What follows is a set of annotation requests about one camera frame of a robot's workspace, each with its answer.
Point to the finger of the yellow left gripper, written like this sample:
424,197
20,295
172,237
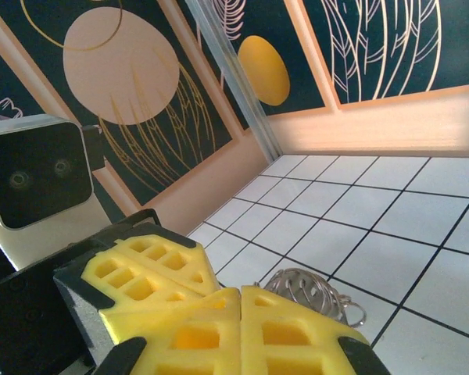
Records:
113,281
172,258

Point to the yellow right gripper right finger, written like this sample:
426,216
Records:
289,343

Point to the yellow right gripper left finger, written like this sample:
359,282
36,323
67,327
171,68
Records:
203,340

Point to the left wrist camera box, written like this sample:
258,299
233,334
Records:
35,172

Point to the aluminium corner post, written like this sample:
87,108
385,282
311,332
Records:
238,86

